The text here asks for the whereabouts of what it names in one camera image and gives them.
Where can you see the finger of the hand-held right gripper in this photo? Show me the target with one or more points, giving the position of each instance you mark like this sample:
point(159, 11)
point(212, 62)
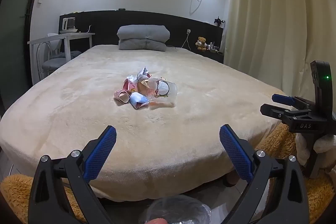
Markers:
point(275, 111)
point(283, 99)

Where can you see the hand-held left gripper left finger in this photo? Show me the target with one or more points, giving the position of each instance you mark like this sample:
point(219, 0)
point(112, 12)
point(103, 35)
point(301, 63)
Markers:
point(102, 150)

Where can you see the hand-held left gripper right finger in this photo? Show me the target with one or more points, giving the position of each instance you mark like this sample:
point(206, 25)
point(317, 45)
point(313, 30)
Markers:
point(235, 153)

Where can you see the light blue packet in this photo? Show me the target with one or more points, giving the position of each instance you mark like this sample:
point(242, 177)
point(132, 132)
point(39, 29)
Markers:
point(137, 101)

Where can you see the pink packet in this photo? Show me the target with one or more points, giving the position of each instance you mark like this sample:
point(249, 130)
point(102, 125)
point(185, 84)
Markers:
point(122, 90)

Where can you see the bin with clear plastic bag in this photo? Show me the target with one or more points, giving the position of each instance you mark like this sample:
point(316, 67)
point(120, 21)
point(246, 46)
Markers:
point(178, 209)

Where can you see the clear plastic cup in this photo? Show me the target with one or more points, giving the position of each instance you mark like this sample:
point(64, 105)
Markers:
point(172, 94)

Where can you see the white-blue wrapper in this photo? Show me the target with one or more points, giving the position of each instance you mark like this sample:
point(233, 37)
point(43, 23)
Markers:
point(143, 72)

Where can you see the person's right hand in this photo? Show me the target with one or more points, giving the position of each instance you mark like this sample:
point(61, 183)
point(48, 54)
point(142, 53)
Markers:
point(302, 150)

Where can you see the cream plush bed blanket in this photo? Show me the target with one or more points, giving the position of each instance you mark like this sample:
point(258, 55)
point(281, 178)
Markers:
point(183, 134)

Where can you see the cream curtain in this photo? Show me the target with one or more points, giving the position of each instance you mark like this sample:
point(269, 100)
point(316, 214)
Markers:
point(262, 16)

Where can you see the small toiletry bottles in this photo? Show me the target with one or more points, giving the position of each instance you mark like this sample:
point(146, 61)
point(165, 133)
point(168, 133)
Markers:
point(214, 48)

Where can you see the brown fuzzy rug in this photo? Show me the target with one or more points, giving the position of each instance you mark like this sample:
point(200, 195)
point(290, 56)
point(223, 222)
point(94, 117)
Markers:
point(320, 192)

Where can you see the brown teddy bear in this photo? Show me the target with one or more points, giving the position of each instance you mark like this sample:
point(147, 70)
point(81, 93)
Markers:
point(201, 43)

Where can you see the grey chair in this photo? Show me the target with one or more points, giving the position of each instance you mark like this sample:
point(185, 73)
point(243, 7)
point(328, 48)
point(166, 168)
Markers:
point(53, 62)

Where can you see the dark potted plant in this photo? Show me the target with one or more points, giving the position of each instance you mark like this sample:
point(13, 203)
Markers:
point(219, 21)

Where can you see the white table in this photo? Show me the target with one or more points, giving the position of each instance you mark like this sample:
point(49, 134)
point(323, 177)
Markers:
point(67, 36)

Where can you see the grey folded pillow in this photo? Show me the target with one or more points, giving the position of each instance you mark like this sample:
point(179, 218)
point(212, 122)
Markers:
point(143, 36)

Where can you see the black headboard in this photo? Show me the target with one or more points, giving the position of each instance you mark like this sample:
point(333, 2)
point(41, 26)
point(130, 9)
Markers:
point(105, 22)

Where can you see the white electric kettle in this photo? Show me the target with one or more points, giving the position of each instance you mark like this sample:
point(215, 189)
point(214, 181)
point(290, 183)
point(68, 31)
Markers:
point(68, 24)

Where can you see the frosted glass door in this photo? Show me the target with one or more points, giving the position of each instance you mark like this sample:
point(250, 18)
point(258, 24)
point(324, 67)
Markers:
point(18, 24)

